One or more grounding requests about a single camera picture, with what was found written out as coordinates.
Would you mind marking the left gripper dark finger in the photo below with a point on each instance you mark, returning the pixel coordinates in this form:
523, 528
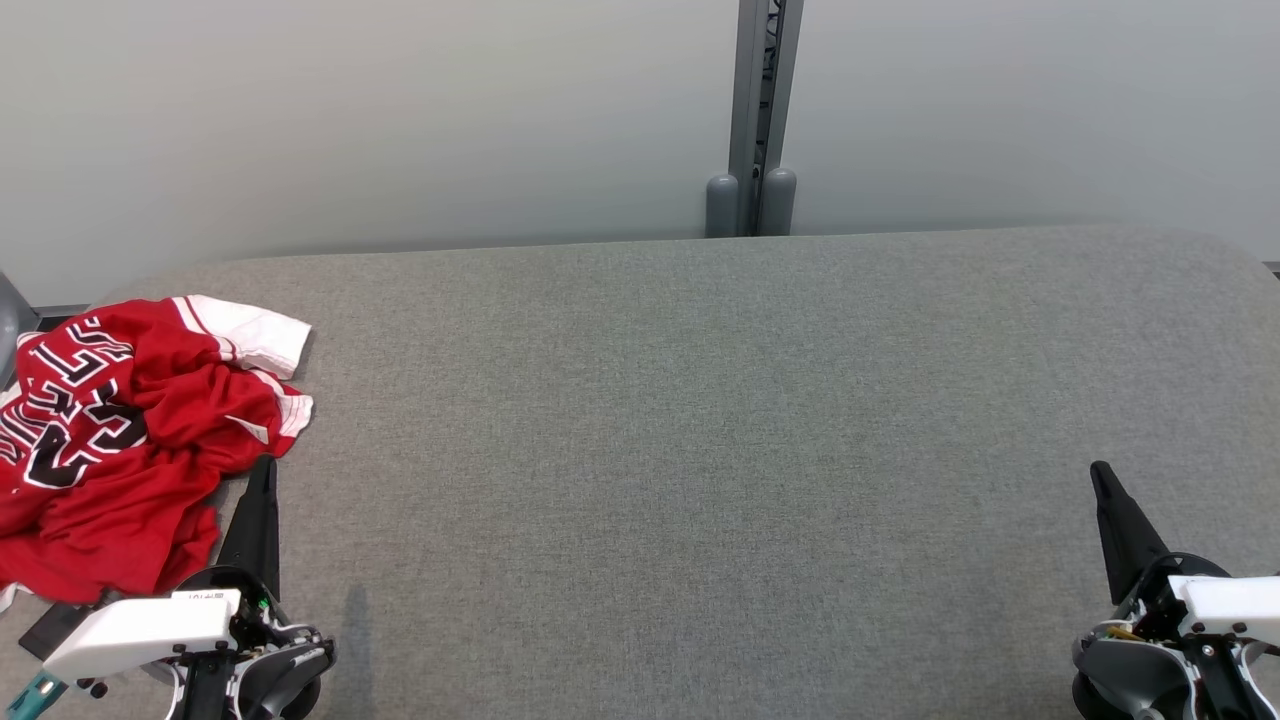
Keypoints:
258, 530

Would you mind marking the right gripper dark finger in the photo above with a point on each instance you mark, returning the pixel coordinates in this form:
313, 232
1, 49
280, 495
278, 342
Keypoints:
1125, 540

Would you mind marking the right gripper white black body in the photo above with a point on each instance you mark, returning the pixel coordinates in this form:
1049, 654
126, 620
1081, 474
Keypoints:
1220, 610

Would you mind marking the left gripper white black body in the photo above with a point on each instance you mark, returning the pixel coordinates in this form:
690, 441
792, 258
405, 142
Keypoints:
150, 630

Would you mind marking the red shorts with white band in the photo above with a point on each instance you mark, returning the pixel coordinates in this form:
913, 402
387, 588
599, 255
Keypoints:
120, 545

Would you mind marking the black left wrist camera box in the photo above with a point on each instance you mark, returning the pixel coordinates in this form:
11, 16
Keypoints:
55, 628

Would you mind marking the grey partition end post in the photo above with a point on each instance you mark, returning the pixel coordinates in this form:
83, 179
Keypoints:
12, 330

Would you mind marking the grey partition post with slot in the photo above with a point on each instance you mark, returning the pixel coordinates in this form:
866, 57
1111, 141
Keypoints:
765, 100

